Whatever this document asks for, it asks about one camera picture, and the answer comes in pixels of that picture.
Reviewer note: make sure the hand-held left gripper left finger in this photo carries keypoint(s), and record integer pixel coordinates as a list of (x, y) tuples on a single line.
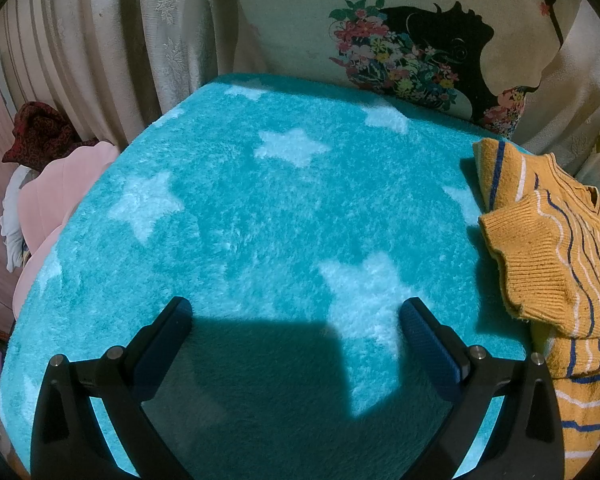
[(161, 349)]

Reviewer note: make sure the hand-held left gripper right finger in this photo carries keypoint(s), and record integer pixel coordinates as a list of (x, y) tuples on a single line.
[(432, 350)]

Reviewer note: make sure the yellow striped knit sweater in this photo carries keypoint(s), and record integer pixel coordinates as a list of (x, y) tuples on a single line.
[(545, 255)]

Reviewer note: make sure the teal star-print fluffy blanket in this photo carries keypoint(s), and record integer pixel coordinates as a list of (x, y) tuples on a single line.
[(260, 240)]

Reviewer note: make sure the pink cushion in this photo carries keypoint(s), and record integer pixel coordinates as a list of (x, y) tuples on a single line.
[(55, 200)]

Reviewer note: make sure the white crumpled cloth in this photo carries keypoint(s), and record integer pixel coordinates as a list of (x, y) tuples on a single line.
[(14, 220)]

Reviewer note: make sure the dark red patterned cloth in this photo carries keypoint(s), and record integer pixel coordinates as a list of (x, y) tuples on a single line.
[(40, 135)]

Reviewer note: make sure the cushion with floral woman silhouette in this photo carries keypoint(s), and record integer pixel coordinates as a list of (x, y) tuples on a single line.
[(430, 45)]

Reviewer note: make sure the white embossed curtain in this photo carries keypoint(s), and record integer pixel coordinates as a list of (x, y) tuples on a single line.
[(145, 35)]

